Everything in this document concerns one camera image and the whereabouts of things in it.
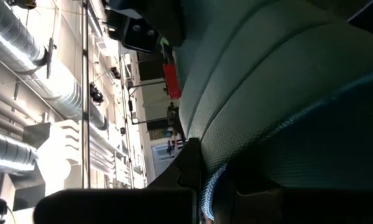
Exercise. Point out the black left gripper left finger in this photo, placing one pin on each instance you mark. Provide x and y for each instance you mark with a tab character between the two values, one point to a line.
118	207

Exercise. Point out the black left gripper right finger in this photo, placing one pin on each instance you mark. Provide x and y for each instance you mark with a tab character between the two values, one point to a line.
298	207

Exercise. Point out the teal rubber slide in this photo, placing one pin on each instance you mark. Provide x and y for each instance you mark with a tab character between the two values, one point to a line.
267	87

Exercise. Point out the black ceiling spot lamp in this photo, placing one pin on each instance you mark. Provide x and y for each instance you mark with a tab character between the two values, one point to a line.
96	93

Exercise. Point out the black metal pole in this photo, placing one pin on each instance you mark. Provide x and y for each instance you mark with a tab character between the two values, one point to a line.
85	93

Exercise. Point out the red plastic box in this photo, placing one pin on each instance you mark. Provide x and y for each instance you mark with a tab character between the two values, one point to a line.
172	81

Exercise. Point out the small silver ventilation duct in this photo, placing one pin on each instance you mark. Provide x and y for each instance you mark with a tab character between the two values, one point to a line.
6	152

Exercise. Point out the black overhead camera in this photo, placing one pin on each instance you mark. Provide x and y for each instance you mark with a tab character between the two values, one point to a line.
140	34

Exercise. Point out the large silver ventilation duct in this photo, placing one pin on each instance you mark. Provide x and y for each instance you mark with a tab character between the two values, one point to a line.
15	34

